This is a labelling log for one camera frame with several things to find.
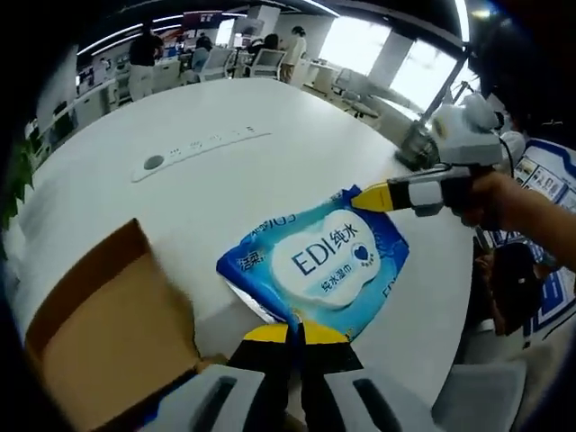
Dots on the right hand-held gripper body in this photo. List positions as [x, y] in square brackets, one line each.
[468, 144]

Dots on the blue wet wipes soft pack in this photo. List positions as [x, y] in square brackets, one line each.
[324, 265]

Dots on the black bag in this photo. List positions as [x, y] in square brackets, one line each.
[508, 292]

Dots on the person's right hand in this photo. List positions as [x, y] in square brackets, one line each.
[486, 198]

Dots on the straight ceiling light strip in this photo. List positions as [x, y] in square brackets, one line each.
[462, 22]

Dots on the brown cardboard shoe box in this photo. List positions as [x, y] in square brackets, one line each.
[112, 324]

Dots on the white office chair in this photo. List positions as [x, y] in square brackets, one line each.
[269, 63]
[216, 60]

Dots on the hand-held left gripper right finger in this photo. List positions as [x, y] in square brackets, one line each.
[324, 391]

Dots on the white and blue wall poster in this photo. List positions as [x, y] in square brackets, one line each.
[546, 171]

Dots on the wall display screen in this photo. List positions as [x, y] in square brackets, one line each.
[202, 19]

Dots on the green plant in white pot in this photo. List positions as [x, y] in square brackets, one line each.
[20, 180]

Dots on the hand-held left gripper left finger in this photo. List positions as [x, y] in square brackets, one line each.
[265, 373]

